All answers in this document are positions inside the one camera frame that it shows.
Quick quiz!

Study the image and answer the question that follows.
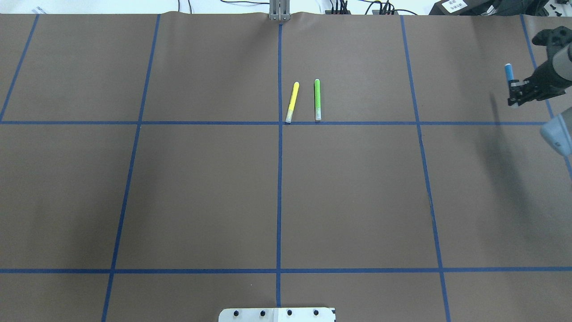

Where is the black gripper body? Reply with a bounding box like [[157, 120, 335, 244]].
[[507, 60, 572, 107]]

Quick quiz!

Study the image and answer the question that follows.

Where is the blue highlighter pen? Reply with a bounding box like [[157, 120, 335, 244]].
[[505, 64, 516, 88]]

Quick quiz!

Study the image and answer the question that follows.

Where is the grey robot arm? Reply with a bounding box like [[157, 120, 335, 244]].
[[505, 26, 572, 157]]

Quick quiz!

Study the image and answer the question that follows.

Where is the black power adapter box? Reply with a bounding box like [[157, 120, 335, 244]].
[[429, 0, 496, 16]]

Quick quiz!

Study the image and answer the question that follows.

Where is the green highlighter pen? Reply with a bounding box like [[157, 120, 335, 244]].
[[313, 79, 322, 122]]

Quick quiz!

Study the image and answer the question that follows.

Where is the yellow highlighter pen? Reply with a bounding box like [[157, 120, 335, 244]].
[[285, 81, 300, 124]]

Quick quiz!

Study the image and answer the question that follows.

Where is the brown paper table mat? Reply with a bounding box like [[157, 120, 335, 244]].
[[0, 12, 571, 322]]

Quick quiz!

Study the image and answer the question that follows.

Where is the grey aluminium frame post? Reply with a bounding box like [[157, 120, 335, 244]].
[[268, 0, 291, 22]]

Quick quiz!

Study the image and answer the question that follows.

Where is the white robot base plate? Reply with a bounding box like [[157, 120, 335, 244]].
[[218, 306, 336, 322]]

